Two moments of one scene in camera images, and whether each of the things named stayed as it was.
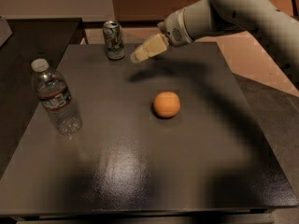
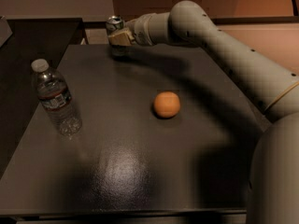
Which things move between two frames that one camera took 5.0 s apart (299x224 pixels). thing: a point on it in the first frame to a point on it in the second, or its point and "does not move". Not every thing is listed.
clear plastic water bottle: [55, 97] does not move
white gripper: [173, 28] to [142, 29]
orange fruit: [166, 104] does not move
